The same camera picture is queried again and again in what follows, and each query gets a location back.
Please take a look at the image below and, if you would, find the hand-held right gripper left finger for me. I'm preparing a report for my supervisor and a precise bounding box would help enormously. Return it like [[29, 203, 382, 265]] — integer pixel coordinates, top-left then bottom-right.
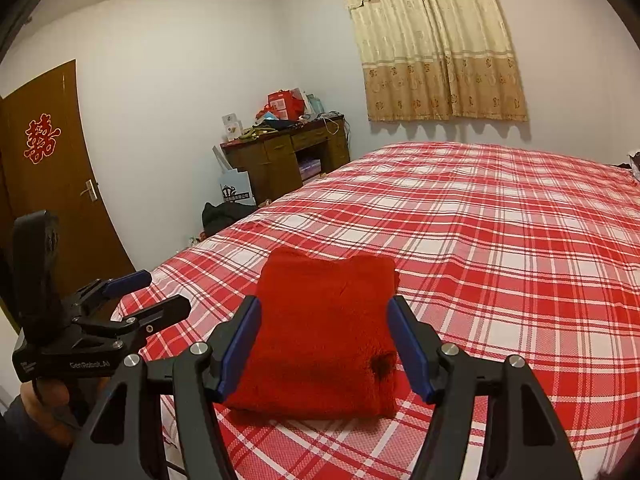
[[60, 295, 263, 480]]

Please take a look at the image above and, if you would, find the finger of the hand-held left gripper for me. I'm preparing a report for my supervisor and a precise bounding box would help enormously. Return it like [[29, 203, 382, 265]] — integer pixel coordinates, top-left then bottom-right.
[[75, 270, 153, 313], [107, 296, 192, 350]]

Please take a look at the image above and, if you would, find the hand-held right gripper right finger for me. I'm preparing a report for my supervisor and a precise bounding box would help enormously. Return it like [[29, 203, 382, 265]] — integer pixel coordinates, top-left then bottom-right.
[[386, 295, 583, 480]]

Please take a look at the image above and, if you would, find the red embroidered knit sweater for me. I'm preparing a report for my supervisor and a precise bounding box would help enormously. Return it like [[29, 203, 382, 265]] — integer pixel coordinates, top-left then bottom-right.
[[222, 246, 401, 420]]

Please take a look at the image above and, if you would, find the person's left forearm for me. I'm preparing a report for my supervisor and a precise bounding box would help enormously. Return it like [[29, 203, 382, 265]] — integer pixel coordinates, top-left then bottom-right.
[[0, 395, 88, 480]]

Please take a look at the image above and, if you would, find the person's left hand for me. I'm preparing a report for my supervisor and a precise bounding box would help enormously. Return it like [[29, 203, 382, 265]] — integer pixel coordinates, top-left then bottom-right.
[[21, 379, 92, 444]]

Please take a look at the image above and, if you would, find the brown wooden door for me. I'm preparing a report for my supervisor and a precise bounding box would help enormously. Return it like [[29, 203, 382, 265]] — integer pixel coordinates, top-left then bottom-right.
[[0, 59, 137, 321]]

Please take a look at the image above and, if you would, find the black bag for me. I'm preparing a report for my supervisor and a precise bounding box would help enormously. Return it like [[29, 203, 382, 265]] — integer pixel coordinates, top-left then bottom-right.
[[201, 201, 251, 236]]

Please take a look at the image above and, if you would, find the red paper-cut door decoration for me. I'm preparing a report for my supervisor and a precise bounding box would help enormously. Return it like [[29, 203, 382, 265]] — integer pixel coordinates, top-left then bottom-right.
[[25, 116, 62, 165]]

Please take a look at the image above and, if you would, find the white shopping bag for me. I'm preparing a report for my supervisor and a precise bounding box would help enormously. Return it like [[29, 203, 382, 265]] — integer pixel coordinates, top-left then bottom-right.
[[212, 146, 257, 206]]

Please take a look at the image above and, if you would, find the bed with red plaid sheet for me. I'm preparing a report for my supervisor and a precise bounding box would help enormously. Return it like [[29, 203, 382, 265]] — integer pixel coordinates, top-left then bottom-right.
[[110, 141, 640, 480]]

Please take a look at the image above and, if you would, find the small white box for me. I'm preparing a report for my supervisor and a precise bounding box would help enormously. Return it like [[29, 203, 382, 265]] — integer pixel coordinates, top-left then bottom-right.
[[222, 113, 244, 142]]

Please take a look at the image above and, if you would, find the brown wooden desk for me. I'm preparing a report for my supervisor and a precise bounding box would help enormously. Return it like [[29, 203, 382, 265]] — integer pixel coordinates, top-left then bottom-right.
[[220, 117, 351, 206]]

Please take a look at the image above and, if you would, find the red gift bag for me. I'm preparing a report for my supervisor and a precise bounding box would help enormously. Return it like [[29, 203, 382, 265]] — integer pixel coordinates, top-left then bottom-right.
[[267, 90, 306, 121]]

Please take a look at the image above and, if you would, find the pale blue paper bag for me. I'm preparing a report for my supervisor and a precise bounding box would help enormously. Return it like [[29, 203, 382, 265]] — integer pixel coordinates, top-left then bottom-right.
[[302, 91, 326, 117]]

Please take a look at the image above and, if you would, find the beige window curtain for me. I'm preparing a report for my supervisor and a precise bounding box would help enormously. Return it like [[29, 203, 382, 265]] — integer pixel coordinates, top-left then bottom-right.
[[339, 0, 528, 122]]

